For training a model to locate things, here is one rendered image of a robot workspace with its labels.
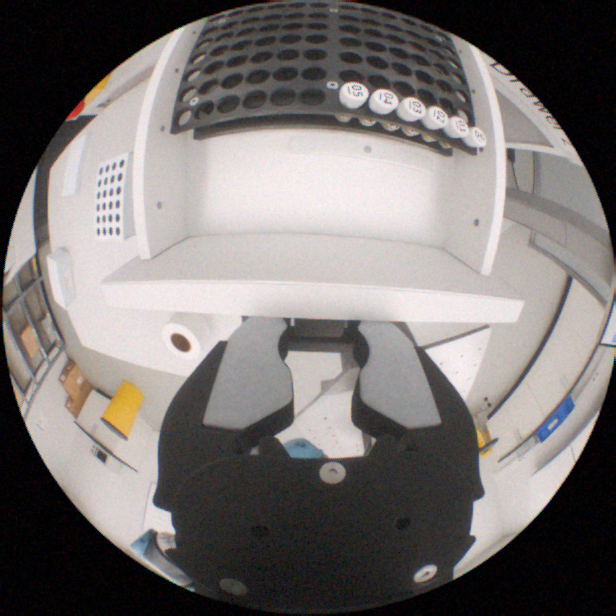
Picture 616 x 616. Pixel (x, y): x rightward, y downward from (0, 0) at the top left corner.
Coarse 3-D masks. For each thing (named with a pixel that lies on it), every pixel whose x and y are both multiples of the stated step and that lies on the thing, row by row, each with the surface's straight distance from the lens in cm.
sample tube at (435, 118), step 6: (432, 108) 12; (438, 108) 13; (426, 114) 12; (432, 114) 12; (438, 114) 12; (444, 114) 13; (420, 120) 13; (426, 120) 13; (432, 120) 12; (438, 120) 12; (444, 120) 13; (426, 126) 13; (432, 126) 13; (438, 126) 12; (444, 126) 13; (408, 132) 15; (414, 132) 15
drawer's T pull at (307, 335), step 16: (304, 320) 12; (320, 320) 12; (336, 320) 12; (288, 336) 13; (304, 336) 13; (320, 336) 13; (336, 336) 13; (352, 336) 13; (320, 352) 13; (336, 352) 13
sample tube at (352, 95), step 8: (344, 88) 11; (352, 88) 11; (360, 88) 11; (344, 96) 11; (352, 96) 11; (360, 96) 11; (344, 104) 12; (352, 104) 11; (360, 104) 12; (344, 120) 14
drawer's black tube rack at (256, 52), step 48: (288, 0) 21; (336, 0) 21; (240, 48) 20; (288, 48) 15; (336, 48) 14; (384, 48) 16; (432, 48) 18; (192, 96) 15; (288, 96) 16; (432, 96) 15; (432, 144) 16
